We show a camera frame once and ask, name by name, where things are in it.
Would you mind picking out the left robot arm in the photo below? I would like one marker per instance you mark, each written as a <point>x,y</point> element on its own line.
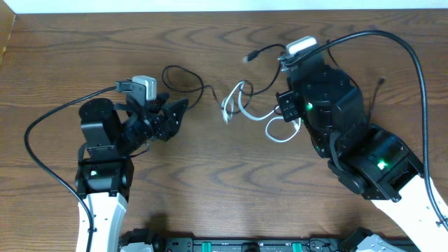
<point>113,133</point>

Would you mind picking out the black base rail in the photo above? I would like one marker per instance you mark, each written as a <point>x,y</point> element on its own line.
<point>361,240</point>

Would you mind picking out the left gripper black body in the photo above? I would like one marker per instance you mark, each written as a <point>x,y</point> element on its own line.
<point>159,130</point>

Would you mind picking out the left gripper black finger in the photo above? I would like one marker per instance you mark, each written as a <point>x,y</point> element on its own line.
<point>173,114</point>
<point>159,101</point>

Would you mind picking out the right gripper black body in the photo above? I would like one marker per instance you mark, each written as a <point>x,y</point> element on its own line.
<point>292,108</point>

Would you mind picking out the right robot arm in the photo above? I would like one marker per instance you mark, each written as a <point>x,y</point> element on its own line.
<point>366,158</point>

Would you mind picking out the wooden side panel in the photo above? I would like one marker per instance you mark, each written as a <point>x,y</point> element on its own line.
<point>7,19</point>

